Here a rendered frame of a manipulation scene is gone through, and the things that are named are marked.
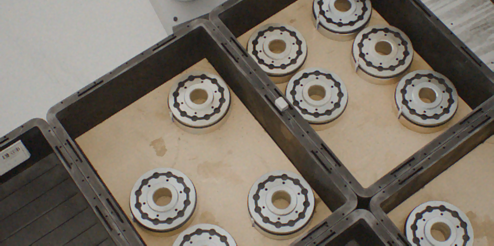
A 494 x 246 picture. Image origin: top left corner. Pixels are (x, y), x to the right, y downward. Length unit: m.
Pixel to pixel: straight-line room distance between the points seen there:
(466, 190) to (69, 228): 0.62
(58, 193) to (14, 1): 0.51
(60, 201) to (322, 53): 0.50
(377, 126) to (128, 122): 0.41
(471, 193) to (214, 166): 0.41
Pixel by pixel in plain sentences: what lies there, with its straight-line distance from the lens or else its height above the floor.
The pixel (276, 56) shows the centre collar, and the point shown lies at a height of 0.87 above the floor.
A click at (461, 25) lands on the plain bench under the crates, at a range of 1.50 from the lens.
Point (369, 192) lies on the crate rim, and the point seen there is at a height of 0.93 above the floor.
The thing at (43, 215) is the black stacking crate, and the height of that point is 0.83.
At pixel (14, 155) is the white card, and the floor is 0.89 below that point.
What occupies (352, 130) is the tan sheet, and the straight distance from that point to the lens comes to 1.20.
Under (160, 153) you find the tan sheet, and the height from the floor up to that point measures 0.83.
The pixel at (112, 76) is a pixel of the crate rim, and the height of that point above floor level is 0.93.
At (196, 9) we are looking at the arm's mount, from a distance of 1.36.
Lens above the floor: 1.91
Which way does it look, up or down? 64 degrees down
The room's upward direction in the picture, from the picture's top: 1 degrees counter-clockwise
